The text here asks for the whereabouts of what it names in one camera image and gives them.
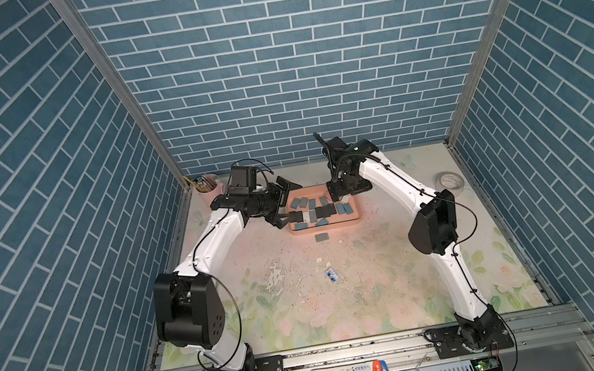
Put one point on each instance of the grey-green eraser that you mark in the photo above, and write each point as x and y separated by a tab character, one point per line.
304	202

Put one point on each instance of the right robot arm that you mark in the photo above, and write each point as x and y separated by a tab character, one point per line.
434	234

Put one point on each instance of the teal speckled eraser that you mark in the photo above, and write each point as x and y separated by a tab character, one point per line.
301	226

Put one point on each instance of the pink metal pencil bucket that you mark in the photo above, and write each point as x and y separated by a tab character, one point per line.
209	186

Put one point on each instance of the tape roll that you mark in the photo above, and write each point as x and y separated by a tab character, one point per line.
449	181

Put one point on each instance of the blue eraser with print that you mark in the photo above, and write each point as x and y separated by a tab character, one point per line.
348	208

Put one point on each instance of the black eraser with print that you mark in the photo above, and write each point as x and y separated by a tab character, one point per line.
326	211

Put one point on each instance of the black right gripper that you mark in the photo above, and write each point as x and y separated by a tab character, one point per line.
335	193

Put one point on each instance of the blue-grey eraser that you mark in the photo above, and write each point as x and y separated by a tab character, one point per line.
295	202

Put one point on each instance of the pink storage tray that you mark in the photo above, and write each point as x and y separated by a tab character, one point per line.
335	221

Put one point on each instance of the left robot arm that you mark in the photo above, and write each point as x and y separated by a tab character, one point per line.
189	310

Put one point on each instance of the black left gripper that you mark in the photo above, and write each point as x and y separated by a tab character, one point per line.
279	199

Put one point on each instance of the small blue white eraser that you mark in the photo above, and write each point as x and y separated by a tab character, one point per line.
332	275

